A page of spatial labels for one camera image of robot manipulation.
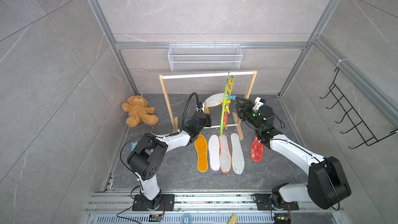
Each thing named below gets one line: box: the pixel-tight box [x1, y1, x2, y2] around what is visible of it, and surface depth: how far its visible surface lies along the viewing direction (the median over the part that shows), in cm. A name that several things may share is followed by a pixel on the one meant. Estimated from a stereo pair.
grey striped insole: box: [230, 132, 246, 175], surface depth 90 cm
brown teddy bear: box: [121, 95, 160, 128], surface depth 101 cm
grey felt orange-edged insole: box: [218, 134, 233, 174], surface depth 90 cm
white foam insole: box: [208, 134, 221, 172], surface depth 91 cm
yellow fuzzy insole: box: [194, 134, 209, 173], surface depth 90 cm
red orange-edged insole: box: [250, 135, 265, 163], surface depth 90 cm
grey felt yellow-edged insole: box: [204, 92, 224, 115], surface depth 87 cm
